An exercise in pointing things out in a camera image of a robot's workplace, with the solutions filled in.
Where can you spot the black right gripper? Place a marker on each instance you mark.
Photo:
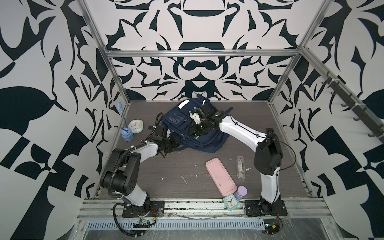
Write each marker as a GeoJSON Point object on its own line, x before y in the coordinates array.
{"type": "Point", "coordinates": [195, 132]}

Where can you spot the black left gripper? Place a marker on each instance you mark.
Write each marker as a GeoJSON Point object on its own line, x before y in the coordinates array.
{"type": "Point", "coordinates": [174, 140]}

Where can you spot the navy blue student backpack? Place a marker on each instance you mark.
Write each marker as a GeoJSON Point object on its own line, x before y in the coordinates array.
{"type": "Point", "coordinates": [178, 120]}

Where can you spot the pink pencil case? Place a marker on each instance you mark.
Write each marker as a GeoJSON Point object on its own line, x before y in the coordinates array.
{"type": "Point", "coordinates": [221, 177]}

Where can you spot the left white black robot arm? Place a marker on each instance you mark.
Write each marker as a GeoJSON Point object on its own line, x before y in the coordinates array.
{"type": "Point", "coordinates": [120, 175]}

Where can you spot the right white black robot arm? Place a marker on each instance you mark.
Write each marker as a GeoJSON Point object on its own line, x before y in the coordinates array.
{"type": "Point", "coordinates": [267, 148]}

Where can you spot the clear plastic ruler case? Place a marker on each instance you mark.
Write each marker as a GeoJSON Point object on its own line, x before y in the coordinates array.
{"type": "Point", "coordinates": [241, 171]}

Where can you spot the black tv remote control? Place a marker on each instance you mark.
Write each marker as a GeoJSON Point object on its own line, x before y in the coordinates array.
{"type": "Point", "coordinates": [270, 131]}

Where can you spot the purple lidded small bottle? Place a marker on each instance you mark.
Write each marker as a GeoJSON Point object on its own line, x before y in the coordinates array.
{"type": "Point", "coordinates": [240, 193]}

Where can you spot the small green alarm clock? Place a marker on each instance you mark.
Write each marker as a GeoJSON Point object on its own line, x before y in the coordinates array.
{"type": "Point", "coordinates": [230, 202]}

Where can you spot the left small circuit board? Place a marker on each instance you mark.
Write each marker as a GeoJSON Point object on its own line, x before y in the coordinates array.
{"type": "Point", "coordinates": [144, 224]}

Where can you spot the right circuit board green light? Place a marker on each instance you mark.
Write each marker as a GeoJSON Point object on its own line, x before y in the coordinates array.
{"type": "Point", "coordinates": [272, 226]}

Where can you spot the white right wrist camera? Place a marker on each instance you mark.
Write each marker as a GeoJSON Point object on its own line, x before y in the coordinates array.
{"type": "Point", "coordinates": [195, 116]}

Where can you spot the light blue round wall clock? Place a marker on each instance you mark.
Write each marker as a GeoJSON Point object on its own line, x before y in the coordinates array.
{"type": "Point", "coordinates": [136, 126]}

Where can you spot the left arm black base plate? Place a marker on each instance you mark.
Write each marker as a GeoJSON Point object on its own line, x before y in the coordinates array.
{"type": "Point", "coordinates": [152, 209]}

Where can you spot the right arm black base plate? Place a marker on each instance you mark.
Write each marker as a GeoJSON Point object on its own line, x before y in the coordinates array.
{"type": "Point", "coordinates": [258, 208]}

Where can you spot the white perforated cable tray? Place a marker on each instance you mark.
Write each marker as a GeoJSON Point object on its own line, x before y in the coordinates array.
{"type": "Point", "coordinates": [210, 224]}

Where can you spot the wall mounted hook rail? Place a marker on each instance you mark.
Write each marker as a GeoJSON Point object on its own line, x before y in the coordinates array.
{"type": "Point", "coordinates": [361, 110]}

